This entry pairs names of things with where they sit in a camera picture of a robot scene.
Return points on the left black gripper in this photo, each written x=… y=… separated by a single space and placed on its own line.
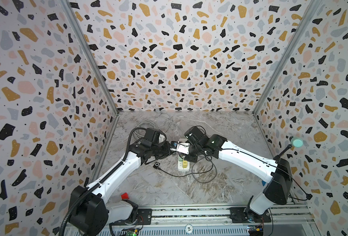
x=168 y=149

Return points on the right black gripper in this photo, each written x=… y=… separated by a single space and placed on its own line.
x=190 y=159

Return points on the white power strip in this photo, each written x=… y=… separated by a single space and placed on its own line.
x=181 y=158

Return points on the yellow USB charger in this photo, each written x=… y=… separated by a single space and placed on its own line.
x=184 y=164

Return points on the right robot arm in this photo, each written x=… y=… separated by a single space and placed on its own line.
x=275 y=172

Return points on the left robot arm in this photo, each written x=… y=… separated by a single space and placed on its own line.
x=87 y=209

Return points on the red cube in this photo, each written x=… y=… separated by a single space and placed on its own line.
x=125 y=196

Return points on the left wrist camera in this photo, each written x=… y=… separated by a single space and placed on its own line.
x=162 y=138

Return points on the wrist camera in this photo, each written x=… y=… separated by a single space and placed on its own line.
x=183 y=148
x=162 y=138

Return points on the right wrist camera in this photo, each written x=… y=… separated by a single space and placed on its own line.
x=183 y=148

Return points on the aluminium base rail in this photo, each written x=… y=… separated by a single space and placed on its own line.
x=214 y=220

